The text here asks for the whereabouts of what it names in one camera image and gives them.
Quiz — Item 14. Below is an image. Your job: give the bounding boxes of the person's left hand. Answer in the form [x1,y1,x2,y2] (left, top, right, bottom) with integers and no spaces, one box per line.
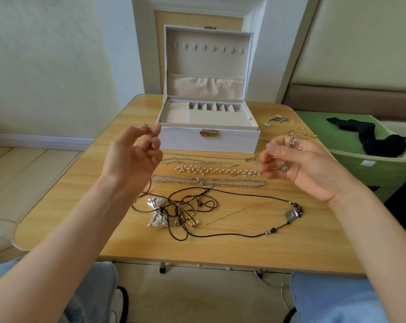
[102,122,165,199]

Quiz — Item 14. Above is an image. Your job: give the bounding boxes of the person's right hand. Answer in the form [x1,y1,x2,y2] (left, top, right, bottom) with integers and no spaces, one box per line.
[258,134,355,202]

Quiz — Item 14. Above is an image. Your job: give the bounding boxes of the square pendant cord necklace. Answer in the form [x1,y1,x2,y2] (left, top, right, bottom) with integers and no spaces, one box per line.
[183,187,305,240]

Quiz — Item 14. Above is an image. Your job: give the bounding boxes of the bow pendant cord necklace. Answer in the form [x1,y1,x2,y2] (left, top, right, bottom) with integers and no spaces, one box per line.
[131,185,190,241]

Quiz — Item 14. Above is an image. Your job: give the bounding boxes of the thin silver chain necklace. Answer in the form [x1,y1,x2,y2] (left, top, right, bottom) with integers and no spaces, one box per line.
[161,154,259,167]

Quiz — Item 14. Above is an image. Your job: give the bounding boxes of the small earrings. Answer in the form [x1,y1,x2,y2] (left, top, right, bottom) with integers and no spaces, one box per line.
[264,115,318,140]

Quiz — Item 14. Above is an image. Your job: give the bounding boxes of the silver link chain necklace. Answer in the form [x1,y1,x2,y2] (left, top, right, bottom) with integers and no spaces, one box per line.
[151,175,269,190]

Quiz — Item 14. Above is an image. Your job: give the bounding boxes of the white jewelry box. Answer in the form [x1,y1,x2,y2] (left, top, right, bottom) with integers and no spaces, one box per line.
[156,25,262,154]

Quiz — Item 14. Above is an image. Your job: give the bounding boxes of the person's right forearm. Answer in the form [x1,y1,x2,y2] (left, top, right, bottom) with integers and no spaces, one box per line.
[327,181,406,323]

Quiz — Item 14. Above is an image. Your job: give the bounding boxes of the person's left forearm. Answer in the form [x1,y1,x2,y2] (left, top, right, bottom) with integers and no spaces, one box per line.
[0,178,140,323]

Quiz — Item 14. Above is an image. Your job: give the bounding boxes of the black cloth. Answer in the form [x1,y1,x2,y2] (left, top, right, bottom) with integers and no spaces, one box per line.
[326,118,406,158]

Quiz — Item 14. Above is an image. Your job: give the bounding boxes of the white cable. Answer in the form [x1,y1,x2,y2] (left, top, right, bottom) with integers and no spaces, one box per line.
[253,269,295,310]

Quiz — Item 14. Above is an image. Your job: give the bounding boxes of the beige padded wall panel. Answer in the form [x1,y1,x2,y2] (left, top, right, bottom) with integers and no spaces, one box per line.
[282,0,406,115]

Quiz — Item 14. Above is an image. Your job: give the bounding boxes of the black strap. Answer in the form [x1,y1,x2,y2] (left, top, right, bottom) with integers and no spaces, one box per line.
[117,286,130,323]

